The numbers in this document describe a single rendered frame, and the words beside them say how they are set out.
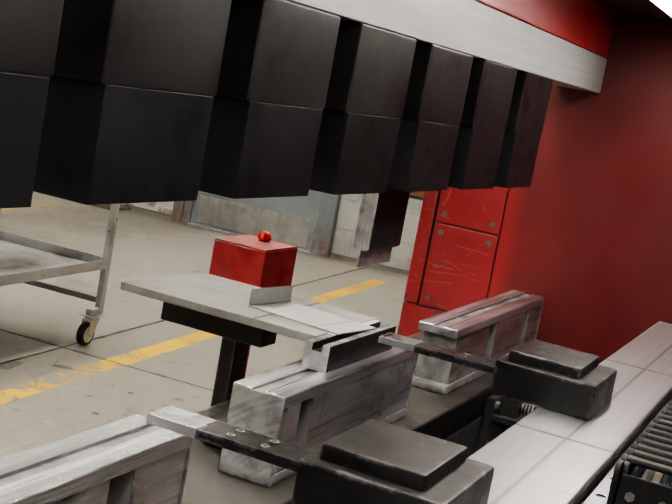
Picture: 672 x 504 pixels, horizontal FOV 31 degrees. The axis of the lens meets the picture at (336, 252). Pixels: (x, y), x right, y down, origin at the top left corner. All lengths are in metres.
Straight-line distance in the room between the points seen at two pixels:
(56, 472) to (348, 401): 0.52
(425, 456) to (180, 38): 0.34
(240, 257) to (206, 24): 2.38
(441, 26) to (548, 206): 0.92
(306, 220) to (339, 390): 7.43
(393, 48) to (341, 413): 0.41
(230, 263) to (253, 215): 5.64
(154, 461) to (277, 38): 0.36
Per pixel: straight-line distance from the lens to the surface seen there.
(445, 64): 1.38
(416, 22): 1.28
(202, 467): 1.25
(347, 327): 1.41
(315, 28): 1.06
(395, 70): 1.24
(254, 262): 3.23
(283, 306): 1.47
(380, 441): 0.88
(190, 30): 0.88
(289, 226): 8.79
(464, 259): 2.27
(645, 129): 2.18
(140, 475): 0.99
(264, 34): 0.97
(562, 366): 1.30
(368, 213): 1.35
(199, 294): 1.46
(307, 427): 1.27
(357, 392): 1.38
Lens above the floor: 1.29
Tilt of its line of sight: 8 degrees down
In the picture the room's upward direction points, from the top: 10 degrees clockwise
